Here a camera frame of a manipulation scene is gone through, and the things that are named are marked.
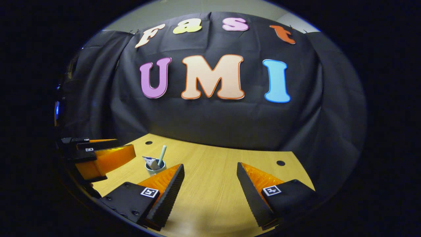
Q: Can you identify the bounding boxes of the black backdrop cloth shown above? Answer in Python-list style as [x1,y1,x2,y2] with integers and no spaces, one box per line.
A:
[59,12,367,198]

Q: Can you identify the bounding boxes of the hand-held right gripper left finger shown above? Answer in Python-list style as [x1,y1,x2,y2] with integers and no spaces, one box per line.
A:
[100,164,185,231]

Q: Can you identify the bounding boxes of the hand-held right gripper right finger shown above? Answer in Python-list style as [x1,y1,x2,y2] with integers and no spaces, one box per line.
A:
[236,162,319,230]

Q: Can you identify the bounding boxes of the wooden desktop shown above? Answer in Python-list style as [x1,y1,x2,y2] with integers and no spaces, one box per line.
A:
[92,133,315,237]

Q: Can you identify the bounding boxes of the white toothpaste tube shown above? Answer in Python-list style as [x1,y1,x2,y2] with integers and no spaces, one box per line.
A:
[142,156,161,170]

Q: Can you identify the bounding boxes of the pale green cup wooden handle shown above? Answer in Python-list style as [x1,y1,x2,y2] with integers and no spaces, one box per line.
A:
[145,159,167,176]

